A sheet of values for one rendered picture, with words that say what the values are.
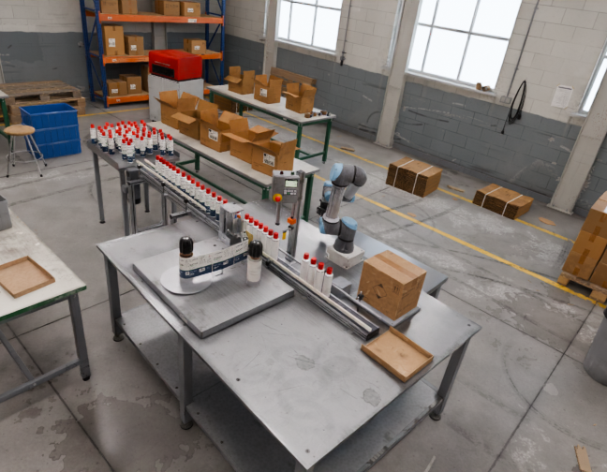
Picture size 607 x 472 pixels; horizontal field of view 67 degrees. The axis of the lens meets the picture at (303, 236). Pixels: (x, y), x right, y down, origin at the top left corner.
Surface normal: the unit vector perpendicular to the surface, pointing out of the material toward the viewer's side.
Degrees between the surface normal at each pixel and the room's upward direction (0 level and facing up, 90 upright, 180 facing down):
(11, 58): 90
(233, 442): 1
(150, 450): 0
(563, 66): 90
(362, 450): 1
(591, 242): 88
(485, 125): 90
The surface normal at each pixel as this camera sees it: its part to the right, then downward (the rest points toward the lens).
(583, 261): -0.66, 0.26
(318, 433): 0.11, -0.86
